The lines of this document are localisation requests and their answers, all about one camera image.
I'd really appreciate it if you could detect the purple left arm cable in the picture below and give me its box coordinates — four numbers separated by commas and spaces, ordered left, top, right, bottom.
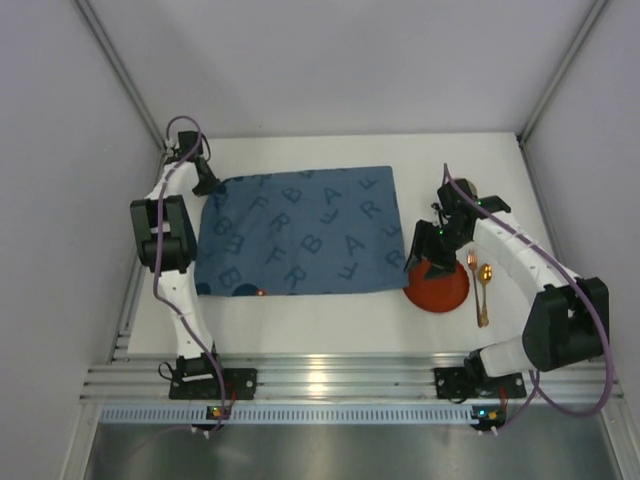
152, 115, 234, 426

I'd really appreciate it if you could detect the aluminium front rail frame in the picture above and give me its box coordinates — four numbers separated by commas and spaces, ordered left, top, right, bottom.
79, 352, 626, 404

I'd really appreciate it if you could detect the beige paper cup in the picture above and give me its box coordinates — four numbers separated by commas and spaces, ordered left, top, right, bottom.
467, 180, 478, 198

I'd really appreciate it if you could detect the red round plastic plate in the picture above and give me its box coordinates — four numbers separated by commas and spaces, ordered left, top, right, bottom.
403, 260, 470, 313

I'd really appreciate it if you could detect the perforated white cable duct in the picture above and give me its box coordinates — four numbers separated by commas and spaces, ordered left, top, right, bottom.
100, 404, 504, 426

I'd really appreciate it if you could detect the left aluminium corner post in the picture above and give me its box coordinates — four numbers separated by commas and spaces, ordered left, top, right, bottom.
70, 0, 164, 148

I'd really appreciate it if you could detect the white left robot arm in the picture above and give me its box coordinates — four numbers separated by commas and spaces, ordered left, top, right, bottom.
129, 130, 220, 385

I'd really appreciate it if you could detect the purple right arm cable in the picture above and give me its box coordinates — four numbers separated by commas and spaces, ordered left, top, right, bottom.
442, 162, 615, 431

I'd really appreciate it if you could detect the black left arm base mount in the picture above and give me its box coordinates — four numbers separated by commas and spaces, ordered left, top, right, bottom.
157, 354, 258, 400

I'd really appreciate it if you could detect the aluminium corner post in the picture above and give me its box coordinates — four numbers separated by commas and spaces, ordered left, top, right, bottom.
70, 0, 164, 148
517, 0, 614, 146

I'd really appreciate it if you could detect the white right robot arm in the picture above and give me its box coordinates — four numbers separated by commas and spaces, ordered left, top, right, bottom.
405, 179, 609, 378

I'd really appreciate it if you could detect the blue letter-print cloth napkin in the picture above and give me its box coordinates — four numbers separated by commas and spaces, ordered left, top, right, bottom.
194, 166, 408, 297

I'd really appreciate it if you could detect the right aluminium corner post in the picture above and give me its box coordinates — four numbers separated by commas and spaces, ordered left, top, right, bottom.
517, 0, 614, 146

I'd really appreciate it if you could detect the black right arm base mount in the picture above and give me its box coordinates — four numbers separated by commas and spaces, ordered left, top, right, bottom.
433, 350, 527, 404

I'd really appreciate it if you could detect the copper-coloured fork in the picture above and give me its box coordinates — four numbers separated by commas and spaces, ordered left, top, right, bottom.
467, 249, 486, 328

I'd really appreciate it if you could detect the gold ornate spoon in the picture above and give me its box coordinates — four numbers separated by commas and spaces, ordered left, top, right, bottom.
478, 263, 493, 328

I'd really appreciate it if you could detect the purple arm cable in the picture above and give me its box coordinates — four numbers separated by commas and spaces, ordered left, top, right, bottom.
442, 162, 615, 431
152, 115, 234, 426

